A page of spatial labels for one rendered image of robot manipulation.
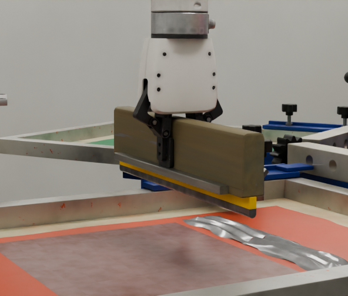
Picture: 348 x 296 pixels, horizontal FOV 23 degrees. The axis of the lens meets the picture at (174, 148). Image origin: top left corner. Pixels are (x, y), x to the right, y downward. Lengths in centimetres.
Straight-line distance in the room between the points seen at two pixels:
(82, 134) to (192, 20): 135
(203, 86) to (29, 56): 397
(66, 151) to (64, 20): 312
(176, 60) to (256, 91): 469
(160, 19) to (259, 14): 470
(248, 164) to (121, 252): 27
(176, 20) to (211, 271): 32
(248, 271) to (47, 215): 40
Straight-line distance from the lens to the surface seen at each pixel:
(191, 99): 112
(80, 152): 203
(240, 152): 99
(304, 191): 152
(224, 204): 105
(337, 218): 141
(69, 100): 517
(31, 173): 513
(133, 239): 124
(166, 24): 110
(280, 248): 117
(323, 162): 158
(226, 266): 110
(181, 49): 111
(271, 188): 155
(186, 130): 109
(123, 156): 124
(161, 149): 113
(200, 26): 111
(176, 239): 124
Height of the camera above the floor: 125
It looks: 8 degrees down
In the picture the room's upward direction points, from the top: straight up
